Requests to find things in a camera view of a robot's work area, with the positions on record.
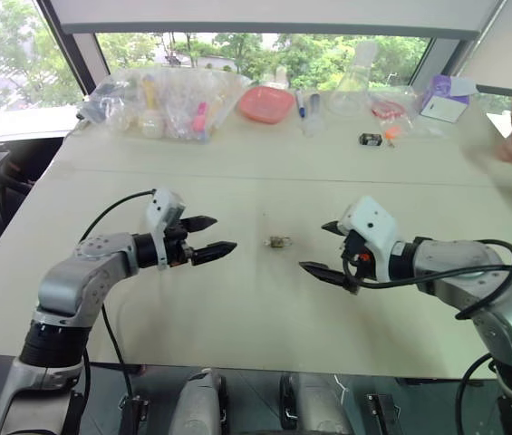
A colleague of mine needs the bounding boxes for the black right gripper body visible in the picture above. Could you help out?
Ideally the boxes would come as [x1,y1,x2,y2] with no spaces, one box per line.
[340,229,375,296]

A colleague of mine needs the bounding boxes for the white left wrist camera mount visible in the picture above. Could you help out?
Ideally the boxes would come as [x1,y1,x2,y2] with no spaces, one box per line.
[145,188,187,271]

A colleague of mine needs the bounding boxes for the purple and white tissue box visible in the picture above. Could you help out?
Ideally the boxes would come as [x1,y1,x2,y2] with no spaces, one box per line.
[420,73,480,124]

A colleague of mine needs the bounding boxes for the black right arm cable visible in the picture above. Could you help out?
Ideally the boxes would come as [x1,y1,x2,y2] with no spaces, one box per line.
[353,238,512,322]

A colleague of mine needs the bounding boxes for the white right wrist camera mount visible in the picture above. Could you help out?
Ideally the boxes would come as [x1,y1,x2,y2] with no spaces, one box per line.
[338,195,401,283]

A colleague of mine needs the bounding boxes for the white roller blind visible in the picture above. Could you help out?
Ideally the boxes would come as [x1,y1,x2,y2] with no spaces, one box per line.
[48,0,507,43]

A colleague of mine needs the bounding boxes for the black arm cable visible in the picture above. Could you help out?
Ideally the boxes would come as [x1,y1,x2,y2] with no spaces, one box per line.
[78,188,156,404]
[353,238,512,322]

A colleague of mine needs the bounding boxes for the clear bag with red item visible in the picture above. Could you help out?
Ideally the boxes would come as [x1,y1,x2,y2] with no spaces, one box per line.
[370,92,415,128]

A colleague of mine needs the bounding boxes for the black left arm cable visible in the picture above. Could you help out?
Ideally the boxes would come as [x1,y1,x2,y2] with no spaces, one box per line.
[78,188,156,404]

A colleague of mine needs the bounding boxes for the small orange tag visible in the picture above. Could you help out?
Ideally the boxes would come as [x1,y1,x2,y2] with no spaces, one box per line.
[383,126,402,150]

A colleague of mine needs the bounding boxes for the grey robot leg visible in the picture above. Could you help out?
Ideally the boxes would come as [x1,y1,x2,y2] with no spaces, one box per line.
[279,371,353,435]
[177,368,230,435]

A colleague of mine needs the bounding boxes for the yellow plastic toy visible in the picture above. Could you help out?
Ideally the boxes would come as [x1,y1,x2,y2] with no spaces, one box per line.
[142,73,160,111]

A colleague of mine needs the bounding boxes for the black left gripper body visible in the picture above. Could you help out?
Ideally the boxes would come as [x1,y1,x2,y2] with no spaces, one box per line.
[163,218,194,269]

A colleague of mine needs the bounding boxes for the pink plastic bowl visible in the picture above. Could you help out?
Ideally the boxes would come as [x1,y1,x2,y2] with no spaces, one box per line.
[237,85,295,125]

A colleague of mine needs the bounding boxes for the white round toy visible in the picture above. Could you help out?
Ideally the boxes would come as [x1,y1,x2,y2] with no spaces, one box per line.
[138,110,167,139]

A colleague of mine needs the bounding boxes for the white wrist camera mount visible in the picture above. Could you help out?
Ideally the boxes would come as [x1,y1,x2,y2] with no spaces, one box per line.
[145,188,187,271]
[338,195,401,283]

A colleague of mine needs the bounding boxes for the large clear plastic bag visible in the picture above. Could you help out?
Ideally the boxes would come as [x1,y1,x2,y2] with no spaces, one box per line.
[109,66,253,145]

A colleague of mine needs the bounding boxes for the black bracket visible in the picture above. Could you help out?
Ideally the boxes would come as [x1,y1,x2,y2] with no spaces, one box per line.
[118,392,150,435]
[363,392,405,435]

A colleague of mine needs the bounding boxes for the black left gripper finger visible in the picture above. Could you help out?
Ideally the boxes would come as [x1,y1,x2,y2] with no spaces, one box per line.
[180,215,218,236]
[190,240,238,267]

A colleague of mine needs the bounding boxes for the clear bag with grey items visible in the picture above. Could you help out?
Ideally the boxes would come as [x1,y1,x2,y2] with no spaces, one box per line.
[77,80,126,122]

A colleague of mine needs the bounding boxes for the clear glass flask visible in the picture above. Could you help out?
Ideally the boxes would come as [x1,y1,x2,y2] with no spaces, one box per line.
[327,42,376,118]

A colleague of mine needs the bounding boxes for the pink plastic toy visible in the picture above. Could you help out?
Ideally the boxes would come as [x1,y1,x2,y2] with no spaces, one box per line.
[190,101,210,133]

